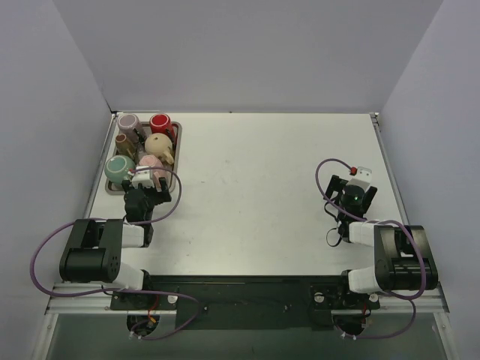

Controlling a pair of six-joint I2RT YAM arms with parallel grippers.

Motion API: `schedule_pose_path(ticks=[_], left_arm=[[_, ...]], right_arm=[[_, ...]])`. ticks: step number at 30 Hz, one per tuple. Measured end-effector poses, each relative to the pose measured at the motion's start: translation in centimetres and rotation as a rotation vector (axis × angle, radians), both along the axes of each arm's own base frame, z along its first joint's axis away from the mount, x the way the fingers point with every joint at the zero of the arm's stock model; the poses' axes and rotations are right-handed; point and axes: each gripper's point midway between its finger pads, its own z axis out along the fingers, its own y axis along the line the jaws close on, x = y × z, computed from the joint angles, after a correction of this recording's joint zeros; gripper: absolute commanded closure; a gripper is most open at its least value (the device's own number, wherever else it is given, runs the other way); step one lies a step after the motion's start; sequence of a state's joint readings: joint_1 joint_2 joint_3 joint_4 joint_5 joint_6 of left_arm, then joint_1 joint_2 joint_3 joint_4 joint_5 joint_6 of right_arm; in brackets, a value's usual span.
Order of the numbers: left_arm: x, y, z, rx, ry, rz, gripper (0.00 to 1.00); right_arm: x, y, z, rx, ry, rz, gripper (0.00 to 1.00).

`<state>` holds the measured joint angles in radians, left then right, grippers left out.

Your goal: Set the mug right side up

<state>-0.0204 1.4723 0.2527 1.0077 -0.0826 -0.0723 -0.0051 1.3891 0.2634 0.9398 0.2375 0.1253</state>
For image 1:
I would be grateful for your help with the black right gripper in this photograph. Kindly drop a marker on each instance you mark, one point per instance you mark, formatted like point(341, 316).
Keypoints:
point(334, 184)

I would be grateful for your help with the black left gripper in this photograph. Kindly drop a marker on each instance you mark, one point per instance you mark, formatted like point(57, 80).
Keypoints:
point(146, 190)

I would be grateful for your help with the pink mug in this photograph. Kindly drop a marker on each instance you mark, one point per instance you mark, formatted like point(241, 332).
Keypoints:
point(150, 160)

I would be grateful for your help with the green glazed mug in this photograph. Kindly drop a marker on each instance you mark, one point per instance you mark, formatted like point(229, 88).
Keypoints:
point(118, 169)

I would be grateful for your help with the beige round mug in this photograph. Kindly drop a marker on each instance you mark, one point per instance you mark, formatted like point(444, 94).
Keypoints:
point(160, 145)

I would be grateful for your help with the brown small mug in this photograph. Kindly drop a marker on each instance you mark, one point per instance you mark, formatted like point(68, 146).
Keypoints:
point(124, 146)

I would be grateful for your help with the purple mug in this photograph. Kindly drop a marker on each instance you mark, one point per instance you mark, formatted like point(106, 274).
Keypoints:
point(130, 125)

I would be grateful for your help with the red mug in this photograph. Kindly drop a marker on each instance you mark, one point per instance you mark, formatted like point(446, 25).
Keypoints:
point(160, 123)

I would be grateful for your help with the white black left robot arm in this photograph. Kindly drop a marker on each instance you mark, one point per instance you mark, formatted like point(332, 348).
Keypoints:
point(93, 252)

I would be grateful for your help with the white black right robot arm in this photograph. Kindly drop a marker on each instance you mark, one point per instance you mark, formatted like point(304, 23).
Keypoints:
point(402, 259)

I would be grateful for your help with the metal tray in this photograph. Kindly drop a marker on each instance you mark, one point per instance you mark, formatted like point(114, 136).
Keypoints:
point(140, 145)

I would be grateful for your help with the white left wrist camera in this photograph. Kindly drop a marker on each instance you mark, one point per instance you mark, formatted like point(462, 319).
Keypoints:
point(143, 177)

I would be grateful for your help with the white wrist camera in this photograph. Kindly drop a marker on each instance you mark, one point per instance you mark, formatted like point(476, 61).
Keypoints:
point(361, 177)
point(143, 177)

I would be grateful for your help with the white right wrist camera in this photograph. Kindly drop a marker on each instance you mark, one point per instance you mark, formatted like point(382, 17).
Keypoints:
point(361, 177)

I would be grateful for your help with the aluminium front rail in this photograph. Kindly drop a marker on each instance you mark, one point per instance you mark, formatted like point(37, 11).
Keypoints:
point(430, 302)

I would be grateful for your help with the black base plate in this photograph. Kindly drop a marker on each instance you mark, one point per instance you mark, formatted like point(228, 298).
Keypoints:
point(251, 302)

